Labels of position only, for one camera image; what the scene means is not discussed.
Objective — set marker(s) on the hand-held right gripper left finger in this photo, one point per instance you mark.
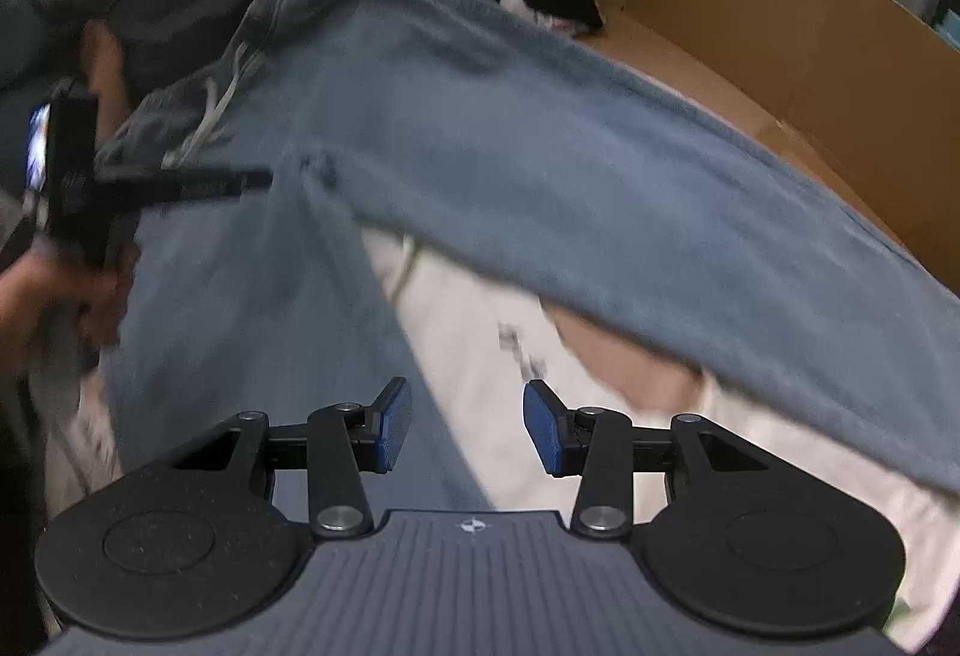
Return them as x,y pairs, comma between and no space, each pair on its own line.
395,427

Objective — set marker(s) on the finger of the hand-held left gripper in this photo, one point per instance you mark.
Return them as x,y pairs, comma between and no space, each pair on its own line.
210,185

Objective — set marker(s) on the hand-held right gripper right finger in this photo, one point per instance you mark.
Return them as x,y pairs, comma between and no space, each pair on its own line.
544,427

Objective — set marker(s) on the blue denim jeans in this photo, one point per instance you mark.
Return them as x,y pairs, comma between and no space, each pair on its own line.
525,176

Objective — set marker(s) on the person's left hand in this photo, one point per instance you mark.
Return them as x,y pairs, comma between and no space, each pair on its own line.
45,303

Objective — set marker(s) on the cream bear printed blanket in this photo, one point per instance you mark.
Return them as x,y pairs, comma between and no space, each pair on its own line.
637,438

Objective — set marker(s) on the person's bare ankle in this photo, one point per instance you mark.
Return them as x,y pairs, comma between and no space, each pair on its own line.
105,63

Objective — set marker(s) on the white floral cloth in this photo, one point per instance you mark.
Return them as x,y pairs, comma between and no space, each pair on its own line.
525,7

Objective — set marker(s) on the brown cardboard sheet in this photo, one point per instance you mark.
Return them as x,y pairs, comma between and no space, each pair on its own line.
750,26

